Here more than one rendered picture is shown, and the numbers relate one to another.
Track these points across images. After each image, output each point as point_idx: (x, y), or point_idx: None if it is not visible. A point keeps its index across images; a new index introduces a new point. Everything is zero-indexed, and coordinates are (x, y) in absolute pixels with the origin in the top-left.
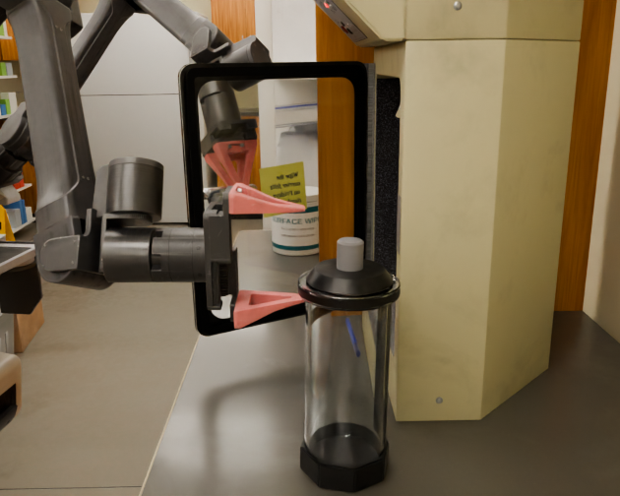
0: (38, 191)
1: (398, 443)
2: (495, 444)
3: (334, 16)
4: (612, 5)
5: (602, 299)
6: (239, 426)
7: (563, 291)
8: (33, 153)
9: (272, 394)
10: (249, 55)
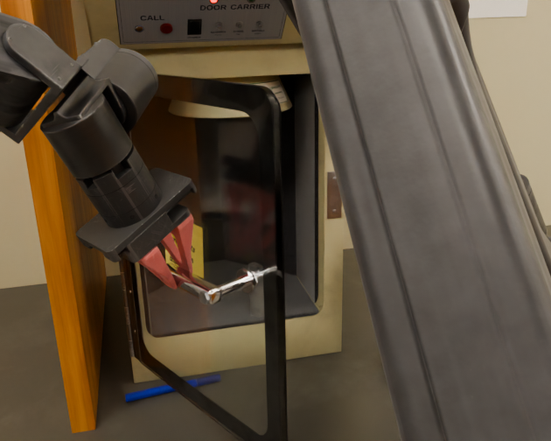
0: None
1: (371, 348)
2: (349, 313)
3: (174, 11)
4: (70, 2)
5: (108, 260)
6: (397, 435)
7: (103, 267)
8: (540, 233)
9: (325, 427)
10: (153, 71)
